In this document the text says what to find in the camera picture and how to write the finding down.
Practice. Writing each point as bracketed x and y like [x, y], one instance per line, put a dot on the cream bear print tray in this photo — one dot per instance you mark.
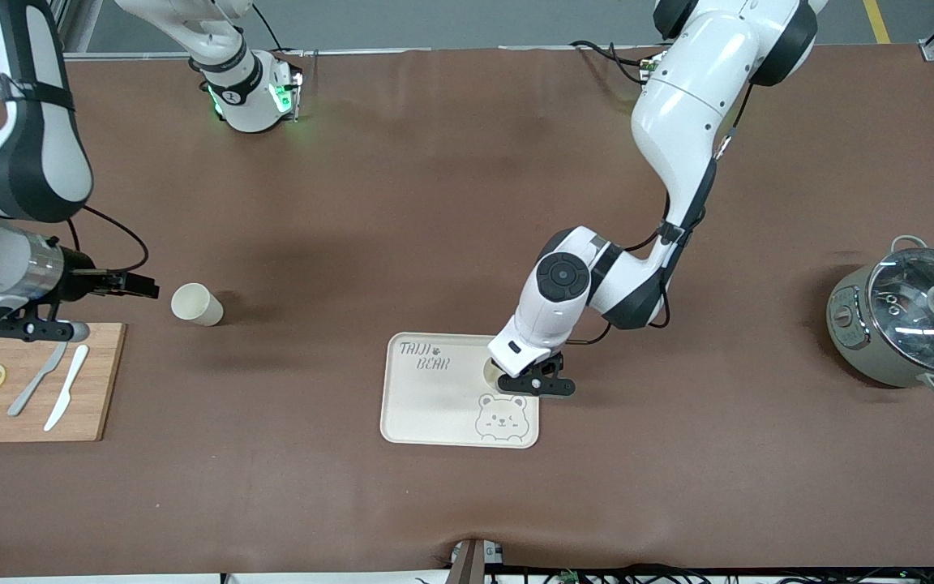
[434, 405]

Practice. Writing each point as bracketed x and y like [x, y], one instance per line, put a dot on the glass pot lid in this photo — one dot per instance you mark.
[909, 328]

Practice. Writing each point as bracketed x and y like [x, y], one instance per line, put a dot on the grey plastic knife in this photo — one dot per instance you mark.
[36, 380]

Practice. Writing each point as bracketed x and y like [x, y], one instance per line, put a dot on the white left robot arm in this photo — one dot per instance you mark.
[678, 122]

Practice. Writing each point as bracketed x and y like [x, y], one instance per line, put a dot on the grey table edge clamp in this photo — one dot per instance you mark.
[473, 560]

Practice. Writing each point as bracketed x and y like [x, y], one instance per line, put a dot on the white plastic knife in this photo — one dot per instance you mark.
[68, 388]

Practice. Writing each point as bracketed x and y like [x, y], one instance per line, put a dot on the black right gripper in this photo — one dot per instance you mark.
[78, 274]

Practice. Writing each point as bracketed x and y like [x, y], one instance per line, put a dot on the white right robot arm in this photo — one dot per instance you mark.
[29, 162]

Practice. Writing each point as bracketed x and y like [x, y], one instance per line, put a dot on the grey-green electric cooking pot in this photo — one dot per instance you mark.
[852, 341]

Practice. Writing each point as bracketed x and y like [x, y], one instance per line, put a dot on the wooden cutting board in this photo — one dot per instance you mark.
[98, 381]

